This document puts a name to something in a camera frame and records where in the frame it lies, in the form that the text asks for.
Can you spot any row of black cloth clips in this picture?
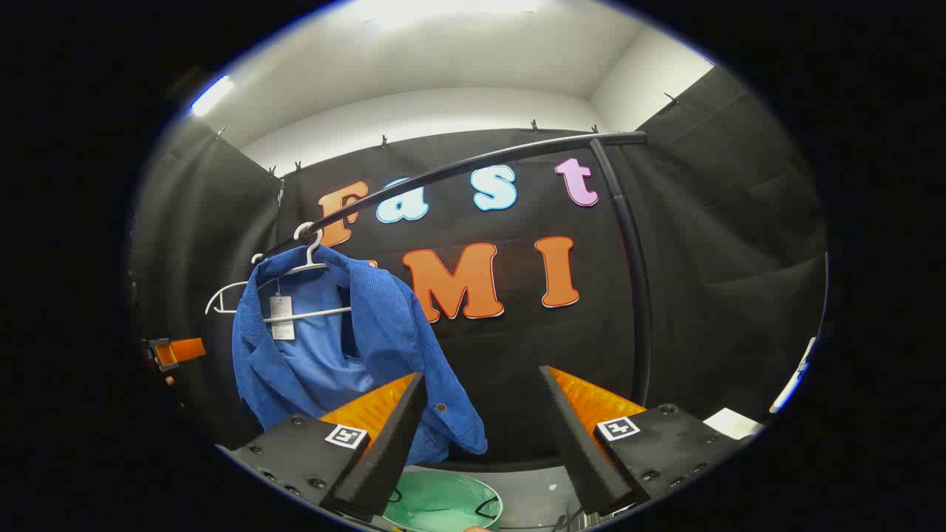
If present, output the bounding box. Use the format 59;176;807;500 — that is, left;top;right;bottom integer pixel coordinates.
214;92;681;182

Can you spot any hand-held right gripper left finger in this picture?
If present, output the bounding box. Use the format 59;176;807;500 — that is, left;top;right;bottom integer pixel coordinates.
218;372;429;522

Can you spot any ceiling light strip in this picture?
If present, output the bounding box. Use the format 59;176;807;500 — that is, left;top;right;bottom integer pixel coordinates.
190;74;237;117

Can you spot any black metal clothes rack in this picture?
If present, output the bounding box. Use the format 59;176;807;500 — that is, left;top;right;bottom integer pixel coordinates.
259;131;653;474

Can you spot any blue corduroy jacket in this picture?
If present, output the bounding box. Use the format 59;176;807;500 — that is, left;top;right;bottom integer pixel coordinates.
231;245;489;466

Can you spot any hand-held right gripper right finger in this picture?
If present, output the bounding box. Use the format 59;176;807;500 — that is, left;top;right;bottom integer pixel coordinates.
538;364;755;518

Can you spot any white plastic hanger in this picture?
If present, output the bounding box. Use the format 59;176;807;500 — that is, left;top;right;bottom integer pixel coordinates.
205;253;267;317
251;222;354;326

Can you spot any black backdrop cloth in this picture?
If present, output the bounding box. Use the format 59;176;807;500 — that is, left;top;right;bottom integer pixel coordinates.
129;65;828;474

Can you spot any white flat sheet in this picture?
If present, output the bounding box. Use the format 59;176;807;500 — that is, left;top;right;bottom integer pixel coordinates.
702;408;763;441

